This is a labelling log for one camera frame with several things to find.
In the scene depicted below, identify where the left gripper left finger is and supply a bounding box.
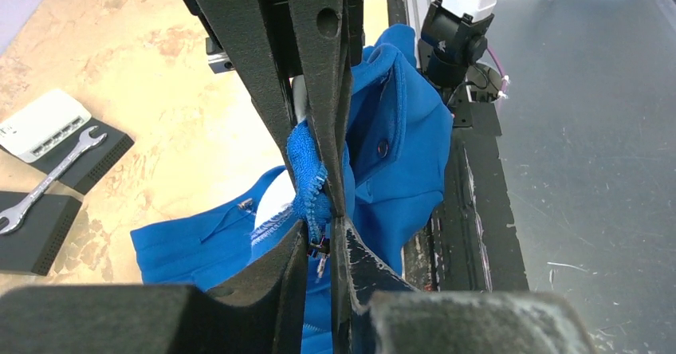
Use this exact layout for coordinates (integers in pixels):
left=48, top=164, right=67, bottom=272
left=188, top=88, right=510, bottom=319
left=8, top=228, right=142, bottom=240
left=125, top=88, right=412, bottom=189
left=1, top=222, right=308, bottom=353

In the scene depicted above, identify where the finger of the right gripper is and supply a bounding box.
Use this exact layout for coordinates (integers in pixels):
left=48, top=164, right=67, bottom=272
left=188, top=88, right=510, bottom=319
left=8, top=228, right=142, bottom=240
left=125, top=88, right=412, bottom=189
left=195, top=0, right=294, bottom=163
left=288, top=0, right=352, bottom=218

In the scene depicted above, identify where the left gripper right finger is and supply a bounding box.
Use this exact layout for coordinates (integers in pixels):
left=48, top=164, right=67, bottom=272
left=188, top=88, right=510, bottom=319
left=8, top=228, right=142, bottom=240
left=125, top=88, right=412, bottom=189
left=331, top=217, right=596, bottom=353

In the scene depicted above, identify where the blue zip jacket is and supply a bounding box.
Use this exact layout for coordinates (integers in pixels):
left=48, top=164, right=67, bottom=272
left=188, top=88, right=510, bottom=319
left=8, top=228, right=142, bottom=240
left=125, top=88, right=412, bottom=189
left=129, top=22, right=455, bottom=354

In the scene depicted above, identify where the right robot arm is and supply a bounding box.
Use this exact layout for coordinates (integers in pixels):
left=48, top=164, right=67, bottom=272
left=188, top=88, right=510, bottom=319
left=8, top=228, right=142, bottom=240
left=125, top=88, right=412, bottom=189
left=183, top=0, right=497, bottom=217

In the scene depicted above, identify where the white small box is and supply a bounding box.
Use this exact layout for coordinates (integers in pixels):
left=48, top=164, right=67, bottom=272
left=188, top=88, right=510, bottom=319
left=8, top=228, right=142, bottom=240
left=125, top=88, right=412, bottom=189
left=1, top=88, right=92, bottom=163

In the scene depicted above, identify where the black flat block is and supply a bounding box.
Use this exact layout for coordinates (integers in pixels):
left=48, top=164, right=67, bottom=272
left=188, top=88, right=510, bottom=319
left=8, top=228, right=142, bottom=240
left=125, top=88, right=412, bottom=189
left=1, top=195, right=81, bottom=276
left=29, top=118, right=134, bottom=195

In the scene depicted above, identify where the silver wrench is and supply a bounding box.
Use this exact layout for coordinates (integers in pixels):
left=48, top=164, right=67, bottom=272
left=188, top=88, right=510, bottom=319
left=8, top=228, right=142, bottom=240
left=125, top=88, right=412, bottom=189
left=1, top=126, right=108, bottom=235

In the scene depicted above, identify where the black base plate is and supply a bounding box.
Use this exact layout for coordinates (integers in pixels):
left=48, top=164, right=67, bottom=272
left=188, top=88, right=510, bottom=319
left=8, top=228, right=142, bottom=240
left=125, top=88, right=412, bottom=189
left=385, top=0, right=531, bottom=294

